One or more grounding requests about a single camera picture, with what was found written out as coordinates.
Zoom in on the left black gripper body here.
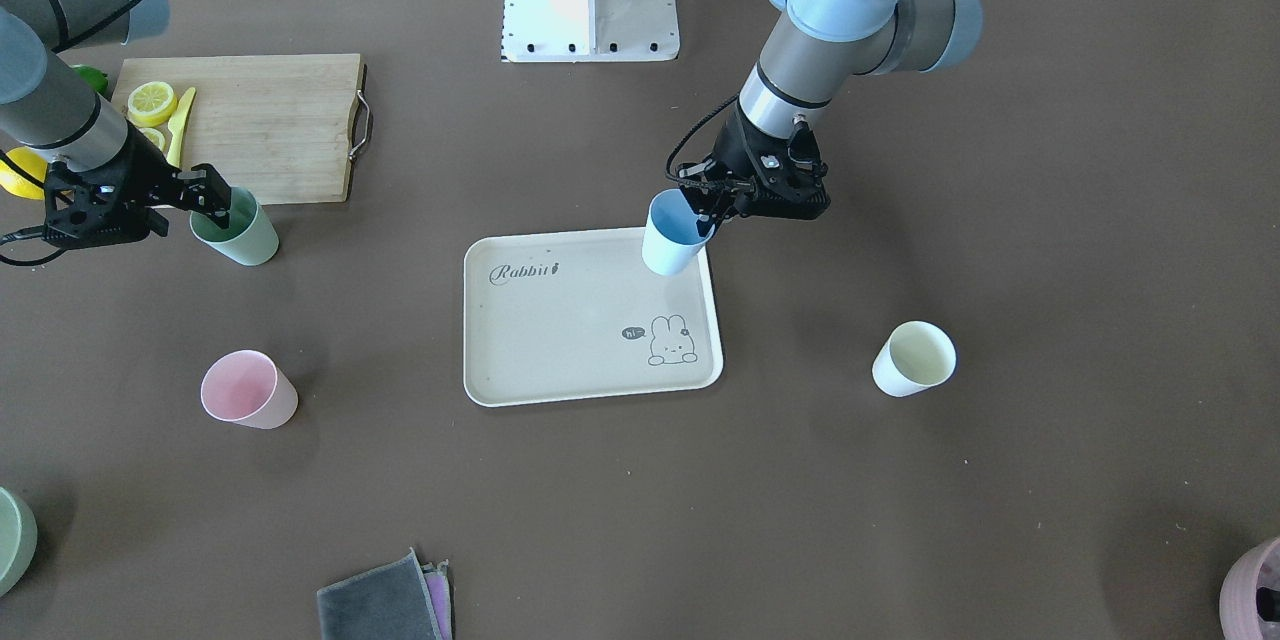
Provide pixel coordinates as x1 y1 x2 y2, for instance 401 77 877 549
676 102 829 221

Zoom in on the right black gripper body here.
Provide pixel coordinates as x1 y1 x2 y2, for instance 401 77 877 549
42 129 228 251

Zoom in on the blue cup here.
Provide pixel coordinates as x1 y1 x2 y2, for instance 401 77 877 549
643 189 716 276

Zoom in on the green cup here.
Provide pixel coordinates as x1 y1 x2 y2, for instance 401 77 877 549
188 186 279 266

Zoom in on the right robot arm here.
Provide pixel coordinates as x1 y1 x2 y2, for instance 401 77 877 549
1 0 233 252

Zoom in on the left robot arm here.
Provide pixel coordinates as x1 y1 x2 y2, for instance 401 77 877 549
650 0 983 244

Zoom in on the beige rabbit tray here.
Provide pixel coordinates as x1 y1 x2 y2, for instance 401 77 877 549
463 227 723 408

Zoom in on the lemon slice lower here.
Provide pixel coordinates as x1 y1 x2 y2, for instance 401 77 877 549
137 128 169 154

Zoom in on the lemon slice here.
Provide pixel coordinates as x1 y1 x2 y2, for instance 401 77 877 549
137 128 169 154
125 81 178 128

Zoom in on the yellow plastic knife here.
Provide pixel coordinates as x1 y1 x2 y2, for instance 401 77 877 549
166 87 197 169

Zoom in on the bamboo cutting board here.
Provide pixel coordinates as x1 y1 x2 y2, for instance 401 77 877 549
111 52 365 204

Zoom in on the yellow lemon lower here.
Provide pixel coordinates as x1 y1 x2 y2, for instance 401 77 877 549
1 145 49 201

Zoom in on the lemon slice upper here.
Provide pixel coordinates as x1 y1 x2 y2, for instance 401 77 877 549
125 81 178 128

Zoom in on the green lime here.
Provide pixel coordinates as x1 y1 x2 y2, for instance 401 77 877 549
72 63 110 97

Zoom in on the pink cup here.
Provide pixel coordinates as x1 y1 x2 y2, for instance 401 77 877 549
200 349 300 429

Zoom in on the cream white cup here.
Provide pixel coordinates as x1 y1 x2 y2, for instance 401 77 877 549
872 320 957 397

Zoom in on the green bowl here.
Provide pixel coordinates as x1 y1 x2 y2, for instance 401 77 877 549
0 488 38 596

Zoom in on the grey cloth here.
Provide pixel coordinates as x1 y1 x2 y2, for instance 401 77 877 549
316 552 438 639

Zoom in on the purple cloth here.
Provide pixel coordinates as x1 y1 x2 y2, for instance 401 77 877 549
422 561 454 640

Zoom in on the pink bowl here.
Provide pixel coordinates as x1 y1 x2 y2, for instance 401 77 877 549
1219 538 1279 639

